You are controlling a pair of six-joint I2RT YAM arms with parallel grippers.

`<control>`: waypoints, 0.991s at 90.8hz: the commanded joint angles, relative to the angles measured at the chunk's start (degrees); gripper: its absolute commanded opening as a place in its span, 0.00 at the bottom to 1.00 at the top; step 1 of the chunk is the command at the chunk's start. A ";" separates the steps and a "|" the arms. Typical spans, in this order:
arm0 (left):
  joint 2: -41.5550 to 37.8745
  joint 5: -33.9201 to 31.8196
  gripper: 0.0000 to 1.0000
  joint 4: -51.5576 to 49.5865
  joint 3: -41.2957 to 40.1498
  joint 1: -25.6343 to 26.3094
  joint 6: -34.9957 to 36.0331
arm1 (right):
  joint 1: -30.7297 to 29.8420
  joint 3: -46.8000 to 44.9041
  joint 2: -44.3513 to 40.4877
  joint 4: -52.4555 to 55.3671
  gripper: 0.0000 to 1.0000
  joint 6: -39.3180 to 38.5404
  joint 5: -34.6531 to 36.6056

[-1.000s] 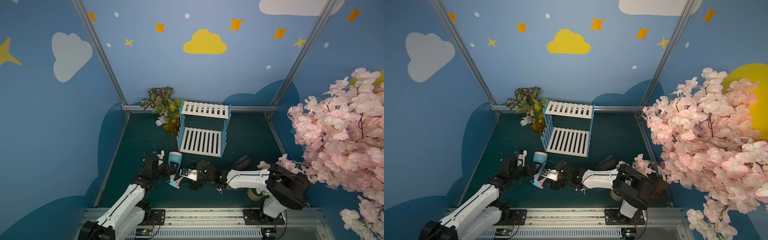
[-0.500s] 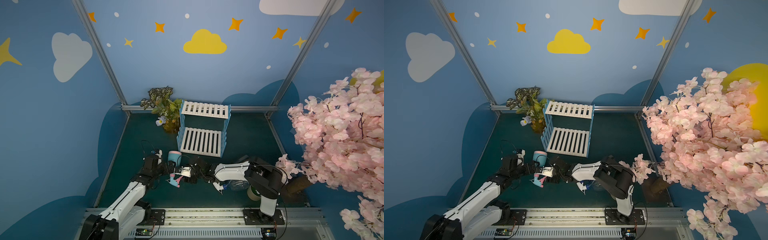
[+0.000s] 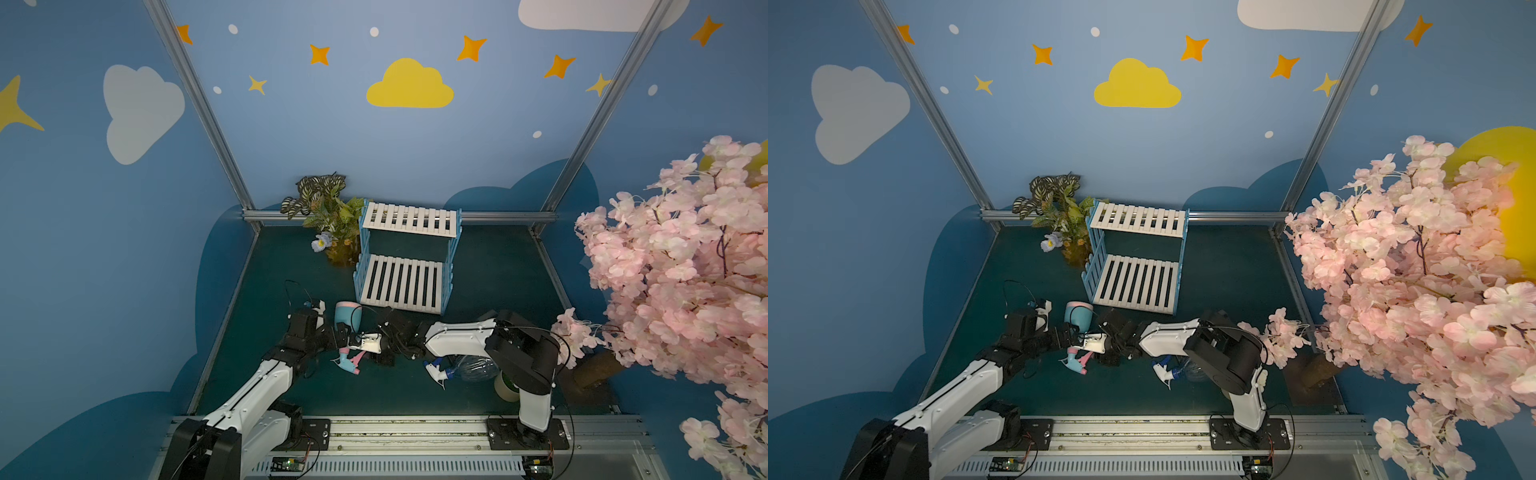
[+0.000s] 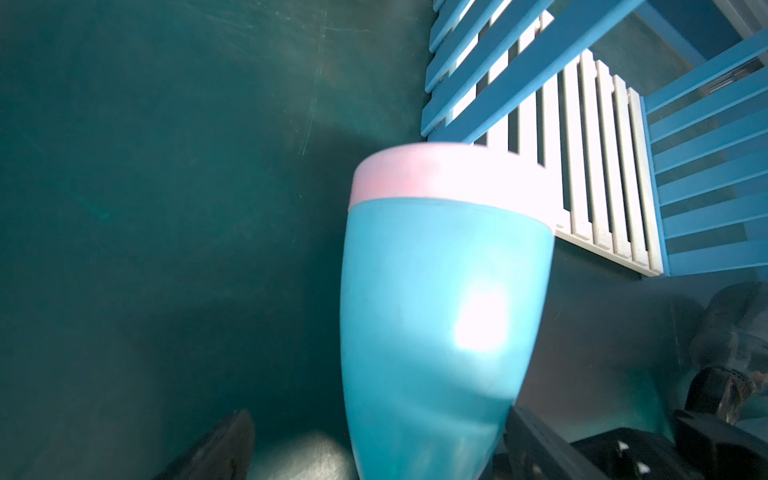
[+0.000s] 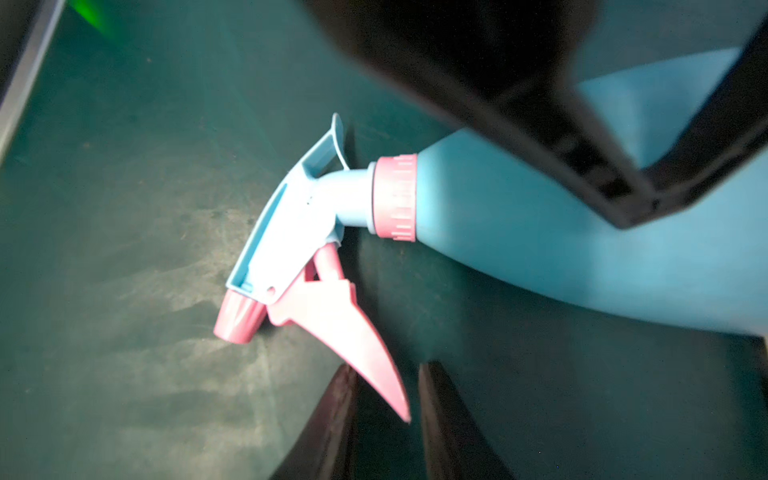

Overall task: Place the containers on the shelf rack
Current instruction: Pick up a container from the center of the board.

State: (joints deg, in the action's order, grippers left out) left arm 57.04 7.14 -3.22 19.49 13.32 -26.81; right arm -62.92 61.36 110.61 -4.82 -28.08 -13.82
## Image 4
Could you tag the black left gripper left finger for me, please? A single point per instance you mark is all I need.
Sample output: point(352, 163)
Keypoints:
point(224, 452)

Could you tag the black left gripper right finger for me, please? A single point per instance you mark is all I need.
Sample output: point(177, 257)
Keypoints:
point(535, 451)

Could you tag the teal pink spray bottle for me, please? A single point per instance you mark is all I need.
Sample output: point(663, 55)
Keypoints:
point(446, 263)

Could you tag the dark transparent spray bottle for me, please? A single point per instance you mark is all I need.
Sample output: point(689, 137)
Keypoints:
point(729, 352)

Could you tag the blue and white slatted shelf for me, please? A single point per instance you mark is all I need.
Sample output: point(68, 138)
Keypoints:
point(634, 174)

